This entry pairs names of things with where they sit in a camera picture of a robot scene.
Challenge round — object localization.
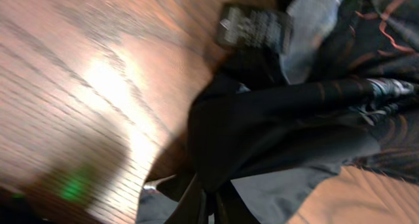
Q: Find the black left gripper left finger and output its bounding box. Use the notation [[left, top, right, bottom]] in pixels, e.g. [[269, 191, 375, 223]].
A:
[[165, 176, 208, 224]]

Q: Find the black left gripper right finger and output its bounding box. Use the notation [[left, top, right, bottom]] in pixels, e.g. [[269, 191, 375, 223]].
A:
[[215, 181, 260, 224]]

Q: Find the black orange contour-pattern shirt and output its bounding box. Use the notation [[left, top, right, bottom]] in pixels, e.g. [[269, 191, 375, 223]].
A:
[[136, 0, 419, 224]]

